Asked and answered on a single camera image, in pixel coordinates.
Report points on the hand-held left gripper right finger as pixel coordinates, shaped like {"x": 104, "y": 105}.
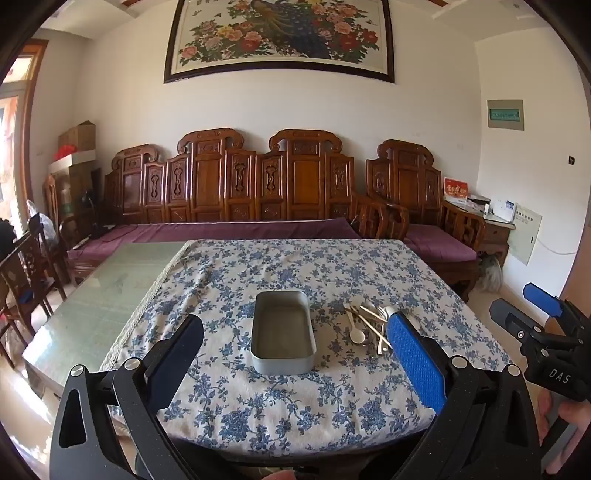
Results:
{"x": 411, "y": 360}

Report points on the person's right hand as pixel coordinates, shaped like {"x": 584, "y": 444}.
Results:
{"x": 579, "y": 415}

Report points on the clear plastic bag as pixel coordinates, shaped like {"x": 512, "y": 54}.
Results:
{"x": 44, "y": 226}

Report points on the metal spoon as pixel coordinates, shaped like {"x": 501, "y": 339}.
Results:
{"x": 390, "y": 312}

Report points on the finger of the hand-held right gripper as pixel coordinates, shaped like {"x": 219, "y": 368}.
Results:
{"x": 508, "y": 318}
{"x": 542, "y": 300}

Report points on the grey mop head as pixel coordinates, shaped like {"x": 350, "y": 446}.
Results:
{"x": 490, "y": 274}

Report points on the dark storage cabinet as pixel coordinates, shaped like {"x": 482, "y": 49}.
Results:
{"x": 74, "y": 184}

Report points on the white metal panel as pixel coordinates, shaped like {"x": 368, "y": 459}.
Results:
{"x": 524, "y": 235}

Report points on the blue floral tablecloth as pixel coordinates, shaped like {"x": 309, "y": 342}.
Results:
{"x": 231, "y": 295}

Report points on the carved wooden armchair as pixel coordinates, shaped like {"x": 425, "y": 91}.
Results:
{"x": 406, "y": 180}

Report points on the red bag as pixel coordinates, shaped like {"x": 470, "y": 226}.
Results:
{"x": 65, "y": 151}

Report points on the framed floral peacock painting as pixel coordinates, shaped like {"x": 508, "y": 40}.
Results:
{"x": 277, "y": 41}

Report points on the cardboard box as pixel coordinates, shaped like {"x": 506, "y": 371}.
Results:
{"x": 81, "y": 136}

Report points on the wooden side table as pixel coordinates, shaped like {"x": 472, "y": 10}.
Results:
{"x": 496, "y": 235}

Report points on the wooden dining chair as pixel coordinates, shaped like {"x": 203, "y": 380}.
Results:
{"x": 46, "y": 240}
{"x": 25, "y": 281}

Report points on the white desk phone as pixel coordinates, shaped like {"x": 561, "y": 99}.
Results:
{"x": 504, "y": 210}

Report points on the rectangular metal tray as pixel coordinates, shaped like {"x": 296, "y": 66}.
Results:
{"x": 282, "y": 332}

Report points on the carved wooden sofa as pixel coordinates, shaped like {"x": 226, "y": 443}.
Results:
{"x": 212, "y": 184}

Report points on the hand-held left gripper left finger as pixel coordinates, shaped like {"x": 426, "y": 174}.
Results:
{"x": 182, "y": 344}

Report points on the wooden door frame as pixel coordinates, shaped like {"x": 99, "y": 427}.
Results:
{"x": 30, "y": 115}

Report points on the green wall panel box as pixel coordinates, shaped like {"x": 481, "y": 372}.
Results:
{"x": 505, "y": 115}

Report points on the white flat box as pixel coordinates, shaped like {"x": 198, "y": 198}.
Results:
{"x": 78, "y": 159}

